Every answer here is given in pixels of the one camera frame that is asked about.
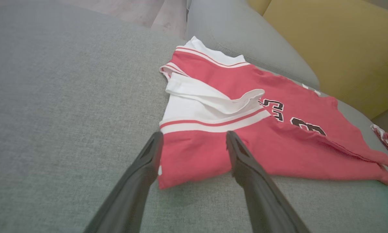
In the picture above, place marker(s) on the small yellow sofa back cushion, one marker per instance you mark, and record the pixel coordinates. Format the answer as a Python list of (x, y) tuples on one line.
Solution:
[(258, 5)]

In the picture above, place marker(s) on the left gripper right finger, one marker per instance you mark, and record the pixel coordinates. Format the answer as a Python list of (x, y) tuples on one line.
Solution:
[(262, 194)]

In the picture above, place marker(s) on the large yellow sofa back cushion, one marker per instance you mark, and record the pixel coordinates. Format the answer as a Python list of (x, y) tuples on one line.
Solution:
[(343, 48)]

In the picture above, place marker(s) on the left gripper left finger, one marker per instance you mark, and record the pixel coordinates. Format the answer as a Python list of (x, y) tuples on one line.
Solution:
[(132, 194)]

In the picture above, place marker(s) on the red and white basketball jersey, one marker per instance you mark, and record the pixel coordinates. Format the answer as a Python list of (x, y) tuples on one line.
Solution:
[(220, 77)]

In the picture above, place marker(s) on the grey sofa seat cushion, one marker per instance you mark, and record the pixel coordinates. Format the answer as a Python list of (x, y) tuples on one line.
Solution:
[(239, 32)]

